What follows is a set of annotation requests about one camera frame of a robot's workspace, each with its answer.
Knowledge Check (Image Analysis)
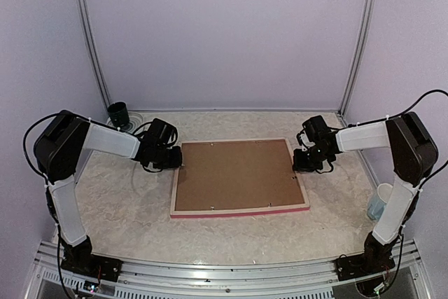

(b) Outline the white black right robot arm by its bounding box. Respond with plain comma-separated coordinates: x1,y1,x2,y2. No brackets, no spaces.
293,111,439,281

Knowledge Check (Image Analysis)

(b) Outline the left aluminium corner post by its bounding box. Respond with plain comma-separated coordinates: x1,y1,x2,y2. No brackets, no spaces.
76,0,111,110

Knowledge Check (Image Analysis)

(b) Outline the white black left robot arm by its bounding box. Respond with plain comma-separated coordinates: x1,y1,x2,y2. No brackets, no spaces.
34,110,182,282

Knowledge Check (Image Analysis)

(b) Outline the right aluminium corner post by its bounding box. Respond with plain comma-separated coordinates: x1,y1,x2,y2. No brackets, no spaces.
338,0,375,117

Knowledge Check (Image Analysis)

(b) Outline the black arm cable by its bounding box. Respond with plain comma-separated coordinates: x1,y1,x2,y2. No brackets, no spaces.
22,113,76,179
330,89,448,188

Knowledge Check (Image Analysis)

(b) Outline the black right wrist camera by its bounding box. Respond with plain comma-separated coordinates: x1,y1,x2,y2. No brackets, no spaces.
296,129,314,151

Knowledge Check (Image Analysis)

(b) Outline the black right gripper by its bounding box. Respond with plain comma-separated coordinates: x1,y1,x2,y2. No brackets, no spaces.
293,145,330,172

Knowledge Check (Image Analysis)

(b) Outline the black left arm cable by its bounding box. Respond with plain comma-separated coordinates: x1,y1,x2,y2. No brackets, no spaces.
22,113,76,179

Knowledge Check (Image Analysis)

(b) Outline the aluminium corner post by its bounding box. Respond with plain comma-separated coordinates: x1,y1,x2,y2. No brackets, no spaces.
338,0,375,117
76,0,111,110

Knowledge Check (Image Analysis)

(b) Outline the aluminium front rail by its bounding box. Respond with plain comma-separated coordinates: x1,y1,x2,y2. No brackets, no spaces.
26,239,431,299

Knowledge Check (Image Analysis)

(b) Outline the grey spiral ceramic plate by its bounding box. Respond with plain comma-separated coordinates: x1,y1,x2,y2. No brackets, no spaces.
124,112,144,133

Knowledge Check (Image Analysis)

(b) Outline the dark green speckled cup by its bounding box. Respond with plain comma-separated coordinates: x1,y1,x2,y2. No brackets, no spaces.
107,102,130,127

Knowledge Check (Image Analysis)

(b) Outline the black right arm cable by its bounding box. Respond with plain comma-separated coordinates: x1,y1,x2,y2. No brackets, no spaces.
330,89,448,188

